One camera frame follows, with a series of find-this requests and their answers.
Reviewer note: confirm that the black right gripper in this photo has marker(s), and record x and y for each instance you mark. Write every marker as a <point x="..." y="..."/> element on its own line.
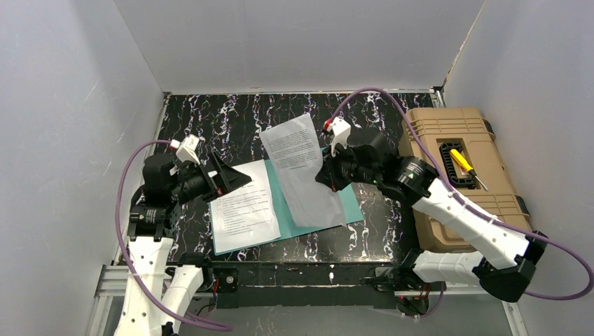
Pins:
<point x="334" y="171"/>

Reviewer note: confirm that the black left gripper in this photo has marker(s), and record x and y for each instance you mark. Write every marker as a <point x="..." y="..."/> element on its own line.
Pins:
<point x="218" y="175"/>

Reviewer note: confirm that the white printed paper sheet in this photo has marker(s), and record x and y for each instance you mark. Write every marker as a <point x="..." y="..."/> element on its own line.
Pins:
<point x="245" y="217"/>

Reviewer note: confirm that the white printed paper stack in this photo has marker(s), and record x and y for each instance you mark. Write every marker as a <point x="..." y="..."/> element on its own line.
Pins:
<point x="294" y="151"/>

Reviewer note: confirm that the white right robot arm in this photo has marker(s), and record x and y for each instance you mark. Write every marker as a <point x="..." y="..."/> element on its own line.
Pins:
<point x="503" y="262"/>

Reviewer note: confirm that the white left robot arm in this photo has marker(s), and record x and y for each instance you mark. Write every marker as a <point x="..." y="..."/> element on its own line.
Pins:
<point x="157" y="295"/>

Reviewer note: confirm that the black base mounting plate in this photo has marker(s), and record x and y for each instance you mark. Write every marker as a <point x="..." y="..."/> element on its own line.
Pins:
<point x="314" y="284"/>

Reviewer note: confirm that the tan plastic toolbox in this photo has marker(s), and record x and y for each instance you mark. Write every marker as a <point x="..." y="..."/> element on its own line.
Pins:
<point x="464" y="129"/>

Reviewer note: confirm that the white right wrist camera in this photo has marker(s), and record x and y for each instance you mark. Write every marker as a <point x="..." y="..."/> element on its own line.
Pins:
<point x="339" y="130"/>

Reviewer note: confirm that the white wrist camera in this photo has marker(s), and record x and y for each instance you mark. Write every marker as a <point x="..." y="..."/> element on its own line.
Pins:
<point x="185" y="149"/>
<point x="339" y="130"/>

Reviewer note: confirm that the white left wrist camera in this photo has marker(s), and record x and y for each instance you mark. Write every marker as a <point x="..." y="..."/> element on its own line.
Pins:
<point x="185" y="149"/>

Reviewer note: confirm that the yellow handled screwdriver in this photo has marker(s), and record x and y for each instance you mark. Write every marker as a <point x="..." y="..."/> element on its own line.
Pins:
<point x="464" y="164"/>

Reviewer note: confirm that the aluminium frame rail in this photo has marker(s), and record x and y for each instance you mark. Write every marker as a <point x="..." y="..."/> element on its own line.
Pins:
<point x="459" y="309"/>

